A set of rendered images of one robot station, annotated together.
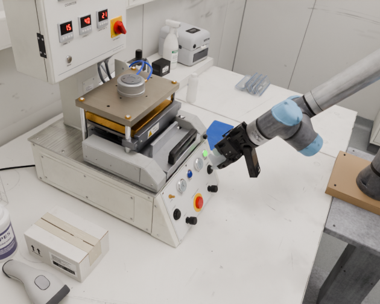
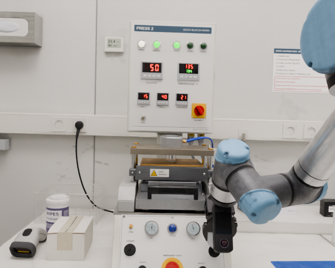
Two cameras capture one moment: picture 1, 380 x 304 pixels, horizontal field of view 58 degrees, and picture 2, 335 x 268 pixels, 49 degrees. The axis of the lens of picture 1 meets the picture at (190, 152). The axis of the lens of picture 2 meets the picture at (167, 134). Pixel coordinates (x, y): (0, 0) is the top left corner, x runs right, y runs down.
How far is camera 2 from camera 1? 1.09 m
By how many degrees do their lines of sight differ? 70
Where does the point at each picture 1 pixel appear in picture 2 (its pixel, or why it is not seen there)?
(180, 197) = (145, 240)
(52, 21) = (134, 89)
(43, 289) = (22, 234)
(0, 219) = (57, 200)
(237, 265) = not seen: outside the picture
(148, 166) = (124, 186)
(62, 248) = (55, 226)
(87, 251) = (58, 232)
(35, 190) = not seen: hidden behind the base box
